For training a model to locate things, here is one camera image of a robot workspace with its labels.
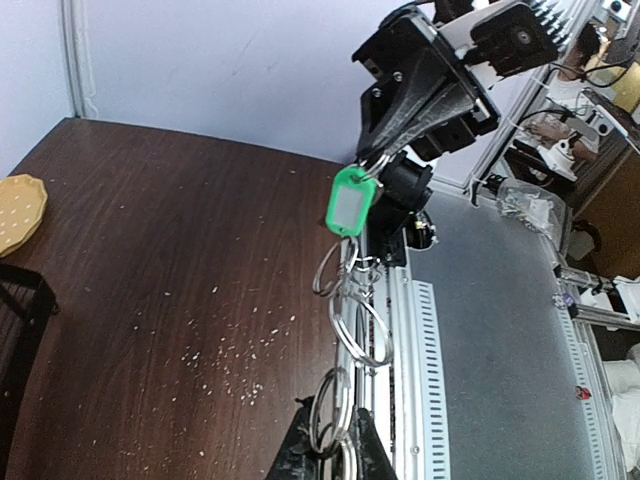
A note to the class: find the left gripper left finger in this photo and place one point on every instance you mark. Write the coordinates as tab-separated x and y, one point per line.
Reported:
295	459

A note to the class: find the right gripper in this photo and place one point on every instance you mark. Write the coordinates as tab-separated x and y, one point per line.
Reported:
423	97

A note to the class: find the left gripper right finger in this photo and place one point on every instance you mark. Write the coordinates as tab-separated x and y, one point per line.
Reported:
372	462

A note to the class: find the metal keyring disc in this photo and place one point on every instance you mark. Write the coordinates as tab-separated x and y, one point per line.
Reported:
345	278

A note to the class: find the black wire dish rack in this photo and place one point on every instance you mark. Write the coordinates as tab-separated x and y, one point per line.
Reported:
27	303

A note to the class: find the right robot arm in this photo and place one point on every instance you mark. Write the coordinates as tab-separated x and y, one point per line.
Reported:
406	176

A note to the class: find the clear bag of hardware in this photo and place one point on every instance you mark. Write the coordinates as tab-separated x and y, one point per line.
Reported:
540	210

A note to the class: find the person in background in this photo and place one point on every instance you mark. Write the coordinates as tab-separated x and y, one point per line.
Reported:
563	90

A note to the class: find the yellow dotted plate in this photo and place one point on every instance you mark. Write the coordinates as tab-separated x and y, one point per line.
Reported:
22	205

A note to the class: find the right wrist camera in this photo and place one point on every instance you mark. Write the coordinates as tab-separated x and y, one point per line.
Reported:
510	37

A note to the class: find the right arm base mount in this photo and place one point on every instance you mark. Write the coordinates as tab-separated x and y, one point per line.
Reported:
418	233

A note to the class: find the aluminium front rail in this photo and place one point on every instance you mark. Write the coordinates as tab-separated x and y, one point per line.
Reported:
496	372

